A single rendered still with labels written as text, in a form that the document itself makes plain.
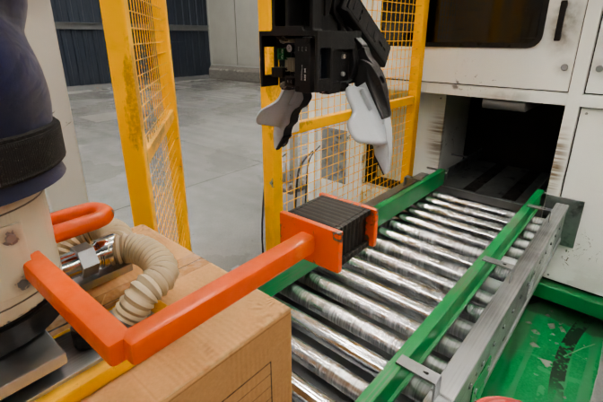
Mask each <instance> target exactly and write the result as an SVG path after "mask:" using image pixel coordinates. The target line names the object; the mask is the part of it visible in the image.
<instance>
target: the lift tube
mask: <svg viewBox="0 0 603 402"><path fill-rule="evenodd" d="M27 12H28V0H0V139H2V138H6V137H10V136H14V135H20V134H23V133H26V132H29V131H31V130H34V129H36V128H39V127H43V126H45V125H46V124H49V123H50V122H51V121H52V120H53V113H52V102H51V98H50V93H49V89H48V84H47V81H46V78H45V76H44V74H43V71H42V68H41V66H40V64H39V61H38V59H37V57H36V56H35V54H34V52H33V50H32V48H31V46H30V44H29V42H28V40H27V38H26V36H25V32H24V29H25V24H26V19H27ZM65 173H66V166H65V165H64V163H63V162H62V161H61V162H60V163H59V164H58V165H57V166H56V167H54V168H53V169H51V170H49V171H47V172H45V173H43V174H41V175H39V176H37V177H35V178H33V179H29V180H26V181H24V182H22V183H19V184H16V185H13V186H10V187H8V188H2V189H0V206H4V205H9V204H11V203H13V202H16V201H18V200H21V199H24V198H25V197H29V196H31V195H34V194H36V193H38V192H40V191H41V190H43V189H45V188H48V187H49V186H51V185H53V184H54V183H56V182H57V181H58V180H60V179H61V178H62V177H63V176H64V174H65Z"/></svg>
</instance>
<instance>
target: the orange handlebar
mask: <svg viewBox="0 0 603 402"><path fill-rule="evenodd" d="M114 213H115V212H114V210H113V208H112V207H111V206H109V205H107V204H105V203H101V202H91V203H84V204H80V205H75V206H71V207H68V208H66V209H62V210H59V211H55V212H53V213H50V217H51V221H52V225H53V229H54V235H55V240H56V243H59V242H61V241H64V240H69V239H72V238H73V237H76V236H79V235H82V234H85V233H87V232H92V231H94V230H97V229H99V228H101V227H104V226H106V225H108V224H109V223H110V222H111V221H112V220H113V218H114ZM314 251H315V239H314V237H313V236H312V235H311V234H308V233H306V232H299V233H298V234H296V235H294V236H292V237H291V238H290V239H288V240H285V241H283V242H282V243H280V244H278V245H276V246H275V247H273V248H271V249H269V250H268V251H266V252H264V253H262V254H260V255H259V256H257V257H255V258H253V259H251V260H250V261H248V262H246V263H244V264H243V265H241V266H239V267H236V268H235V269H233V270H232V271H230V272H228V273H227V274H225V275H222V276H221V277H219V278H217V279H215V280H213V282H211V283H209V284H206V285H205V286H203V287H201V288H199V289H197V290H196V291H194V292H192V293H190V294H189V295H187V296H185V297H183V298H181V299H180V300H178V301H175V302H174V303H172V304H171V305H169V306H167V307H166V308H164V309H162V310H159V311H158V312H156V313H154V314H153V315H151V316H150V317H148V318H146V319H143V320H142V321H140V322H138V323H136V324H134V326H132V327H130V328H127V327H126V326H125V325H124V324H122V323H121V322H120V321H119V320H118V319H117V318H115V317H114V316H113V315H112V314H111V313H110V312H109V311H107V310H106V309H105V308H104V307H103V306H102V305H100V304H99V303H98V302H97V301H96V300H95V299H93V298H92V297H91V296H90V295H89V294H88V293H87V292H86V291H85V290H84V289H83V288H82V287H81V286H79V285H78V284H77V283H76V282H75V281H73V280H72V279H71V278H70V277H69V276H68V275H66V274H65V273H64V272H63V271H62V270H61V269H60V268H58V267H57V266H56V265H55V264H54V263H53V262H51V261H50V260H49V259H48V258H47V257H46V256H44V255H43V254H42V253H41V252H40V251H39V250H37V251H35V252H33V253H32V254H30V256H31V260H30V261H27V262H26V263H25V264H24V265H23V271H24V274H25V277H26V279H27V280H28V281H29V282H30V283H31V284H32V285H33V286H34V287H35V288H36V290H37V291H38V292H39V293H40V294H41V295H42V296H43V297H44V298H45V299H46V300H47V301H48V302H49V303H50V304H51V305H52V306H53V307H54V308H55V309H56V310H57V312H58V313H59V314H60V315H61V316H62V317H63V318H64V319H65V320H66V321H67V322H68V323H69V324H70V325H71V326H72V327H73V328H74V329H75V330H76V331H77V332H78V334H79V335H80V336H81V337H82V338H83V339H84V340H85V341H86V342H87V343H88V344H89V345H90V346H91V347H92V348H93V349H94V350H95V351H96V352H97V353H98V354H99V355H100V357H101V358H102V359H103V360H104V361H105V362H106V363H107V364H108V365H109V366H112V367H113V366H117V365H119V364H120V363H122V362H124V361H125V360H128V361H129V362H130V363H131V364H133V365H137V364H139V363H141V362H143V361H144V360H146V359H147V358H149V357H151V356H152V355H154V354H156V353H157V352H159V351H160V350H162V349H163V348H164V347H166V346H167V345H169V344H171V343H173V342H174V341H176V340H177V339H179V338H180V337H182V336H184V335H186V334H187V333H188V332H189V331H191V330H192V329H194V328H196V327H198V326H199V325H201V324H202V323H204V322H206V321H207V320H209V319H210V318H212V317H213V316H214V315H216V314H218V313H219V312H221V311H222V310H224V309H226V308H228V307H229V306H231V305H232V304H234V303H235V302H237V301H238V300H240V299H241V298H243V297H244V296H246V295H247V294H249V293H251V292H253V291H254V290H256V289H257V288H259V287H260V286H261V285H263V284H265V283H266V282H268V281H270V280H271V279H273V278H274V277H276V276H277V275H279V274H281V273H283V271H285V270H286V269H288V268H289V267H292V266H293V265H295V264H296V263H298V262H299V261H301V260H303V259H304V258H306V257H307V256H308V255H310V254H311V253H313V252H314Z"/></svg>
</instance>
